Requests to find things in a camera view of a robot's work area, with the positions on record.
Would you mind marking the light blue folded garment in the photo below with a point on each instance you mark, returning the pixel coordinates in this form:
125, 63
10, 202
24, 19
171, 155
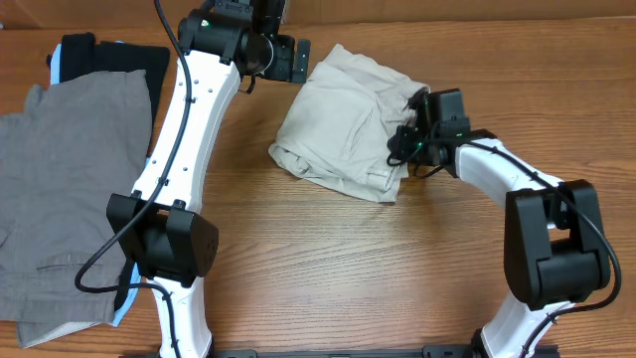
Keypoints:
125, 297

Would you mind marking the beige shorts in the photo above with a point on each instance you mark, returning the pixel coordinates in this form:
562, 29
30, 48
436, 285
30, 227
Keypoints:
336, 132

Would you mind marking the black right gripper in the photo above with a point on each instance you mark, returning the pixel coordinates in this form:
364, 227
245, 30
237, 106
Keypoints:
400, 148

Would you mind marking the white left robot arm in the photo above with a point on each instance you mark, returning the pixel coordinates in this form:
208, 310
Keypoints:
159, 225

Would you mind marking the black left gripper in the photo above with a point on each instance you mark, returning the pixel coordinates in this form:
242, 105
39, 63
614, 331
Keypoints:
281, 69

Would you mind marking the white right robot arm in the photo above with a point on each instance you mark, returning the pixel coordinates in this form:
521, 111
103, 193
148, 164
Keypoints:
557, 260

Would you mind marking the black folded garment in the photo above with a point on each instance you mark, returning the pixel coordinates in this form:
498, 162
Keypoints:
124, 64

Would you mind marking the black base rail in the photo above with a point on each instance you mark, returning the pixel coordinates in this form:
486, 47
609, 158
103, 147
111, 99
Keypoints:
348, 353

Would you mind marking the grey folded shorts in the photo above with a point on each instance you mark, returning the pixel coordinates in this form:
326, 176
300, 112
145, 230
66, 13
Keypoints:
40, 290

